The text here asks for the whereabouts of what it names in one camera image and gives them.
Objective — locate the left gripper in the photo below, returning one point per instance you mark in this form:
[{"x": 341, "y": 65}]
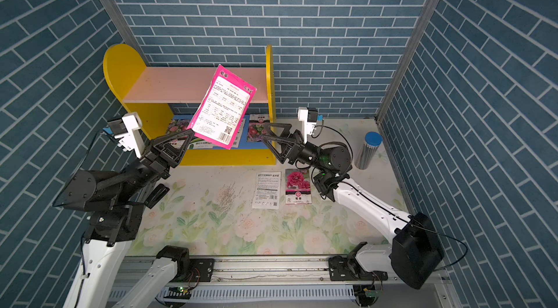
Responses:
[{"x": 160, "y": 159}]

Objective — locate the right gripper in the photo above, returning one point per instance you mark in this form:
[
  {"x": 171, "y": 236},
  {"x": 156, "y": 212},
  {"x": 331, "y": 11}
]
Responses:
[{"x": 300, "y": 152}]

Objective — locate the colourful flower seed bag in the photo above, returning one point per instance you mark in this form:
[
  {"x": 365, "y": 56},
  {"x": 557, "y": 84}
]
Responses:
[{"x": 256, "y": 129}]

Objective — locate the red peony seed bag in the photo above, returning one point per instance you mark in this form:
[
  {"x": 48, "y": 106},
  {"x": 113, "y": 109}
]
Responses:
[{"x": 298, "y": 187}]

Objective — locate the white text gourd seed bag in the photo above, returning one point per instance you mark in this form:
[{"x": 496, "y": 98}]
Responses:
[{"x": 267, "y": 192}]

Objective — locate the pink-bordered seed bag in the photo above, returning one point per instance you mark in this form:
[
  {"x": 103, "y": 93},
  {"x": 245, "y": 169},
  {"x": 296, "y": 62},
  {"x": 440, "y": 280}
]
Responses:
[{"x": 223, "y": 108}]

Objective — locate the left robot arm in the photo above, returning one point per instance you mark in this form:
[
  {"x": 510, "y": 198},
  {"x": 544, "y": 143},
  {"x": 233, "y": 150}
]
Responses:
[{"x": 116, "y": 202}]

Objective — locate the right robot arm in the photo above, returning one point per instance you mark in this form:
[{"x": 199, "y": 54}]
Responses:
[{"x": 416, "y": 249}]

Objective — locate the candy chrysanthemum seed bag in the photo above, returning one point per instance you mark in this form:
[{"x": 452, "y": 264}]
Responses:
[{"x": 178, "y": 125}]

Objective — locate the yellow wooden shelf unit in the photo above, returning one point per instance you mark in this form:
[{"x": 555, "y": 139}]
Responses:
[{"x": 151, "y": 91}]

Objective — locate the small black box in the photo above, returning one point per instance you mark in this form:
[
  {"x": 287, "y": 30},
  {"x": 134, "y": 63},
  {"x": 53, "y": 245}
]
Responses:
[{"x": 158, "y": 193}]

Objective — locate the floral table mat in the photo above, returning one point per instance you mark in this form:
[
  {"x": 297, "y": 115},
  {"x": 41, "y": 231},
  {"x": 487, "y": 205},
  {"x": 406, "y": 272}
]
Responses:
[{"x": 209, "y": 210}]

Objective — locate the steel bottle blue cap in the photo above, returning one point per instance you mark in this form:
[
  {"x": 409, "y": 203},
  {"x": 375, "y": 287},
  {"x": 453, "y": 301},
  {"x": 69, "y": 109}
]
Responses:
[{"x": 372, "y": 142}]

